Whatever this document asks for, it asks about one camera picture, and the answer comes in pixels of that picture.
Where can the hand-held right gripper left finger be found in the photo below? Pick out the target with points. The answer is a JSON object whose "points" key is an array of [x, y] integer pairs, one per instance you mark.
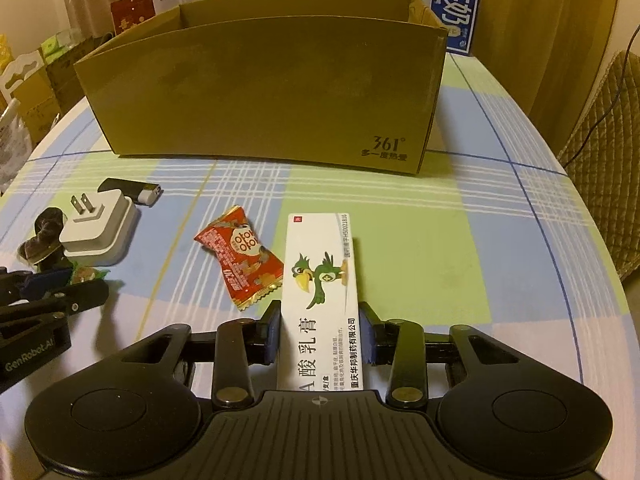
{"points": [[273, 335]]}

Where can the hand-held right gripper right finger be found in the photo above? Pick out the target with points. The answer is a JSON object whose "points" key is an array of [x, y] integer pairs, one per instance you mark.
{"points": [[366, 335]]}

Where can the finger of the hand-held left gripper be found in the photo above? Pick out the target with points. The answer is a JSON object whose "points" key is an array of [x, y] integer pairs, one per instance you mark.
{"points": [[47, 280], [80, 297]]}

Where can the green candy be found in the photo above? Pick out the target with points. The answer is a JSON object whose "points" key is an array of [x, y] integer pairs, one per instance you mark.
{"points": [[90, 274]]}

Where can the white ointment box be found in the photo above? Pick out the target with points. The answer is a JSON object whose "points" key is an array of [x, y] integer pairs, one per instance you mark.
{"points": [[317, 270]]}

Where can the black lighter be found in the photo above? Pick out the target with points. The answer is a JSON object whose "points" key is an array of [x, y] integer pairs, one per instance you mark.
{"points": [[125, 190]]}

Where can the brown cardboard box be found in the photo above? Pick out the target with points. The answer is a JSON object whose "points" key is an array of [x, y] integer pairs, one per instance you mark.
{"points": [[260, 90]]}

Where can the dark velvet scrunchie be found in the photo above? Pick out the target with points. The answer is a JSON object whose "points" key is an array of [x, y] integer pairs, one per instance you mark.
{"points": [[42, 235]]}

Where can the white power adapter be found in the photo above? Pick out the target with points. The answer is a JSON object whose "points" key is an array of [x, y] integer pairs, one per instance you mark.
{"points": [[100, 230]]}

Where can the red wrapped candy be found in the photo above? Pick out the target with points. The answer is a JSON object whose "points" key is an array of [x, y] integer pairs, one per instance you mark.
{"points": [[240, 255]]}

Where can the plaid tablecloth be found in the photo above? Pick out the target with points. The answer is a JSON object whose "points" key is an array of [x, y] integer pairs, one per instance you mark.
{"points": [[500, 260]]}

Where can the brown storage carton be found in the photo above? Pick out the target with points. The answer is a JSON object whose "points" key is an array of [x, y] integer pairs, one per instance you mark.
{"points": [[60, 80]]}

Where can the white chair back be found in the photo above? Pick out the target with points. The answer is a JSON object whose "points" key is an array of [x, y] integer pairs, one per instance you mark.
{"points": [[22, 72]]}

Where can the green tissue packs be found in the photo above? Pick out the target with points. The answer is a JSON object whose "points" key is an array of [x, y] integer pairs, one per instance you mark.
{"points": [[60, 44]]}

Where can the red gift box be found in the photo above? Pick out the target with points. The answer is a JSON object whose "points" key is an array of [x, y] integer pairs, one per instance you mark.
{"points": [[131, 12]]}

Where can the chair with quilted cover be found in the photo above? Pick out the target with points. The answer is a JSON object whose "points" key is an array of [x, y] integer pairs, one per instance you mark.
{"points": [[605, 160]]}

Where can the blue milk carton box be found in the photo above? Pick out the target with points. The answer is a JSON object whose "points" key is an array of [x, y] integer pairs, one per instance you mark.
{"points": [[450, 5]]}

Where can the wooden door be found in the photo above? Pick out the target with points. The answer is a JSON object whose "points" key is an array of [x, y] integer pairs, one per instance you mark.
{"points": [[540, 20]]}

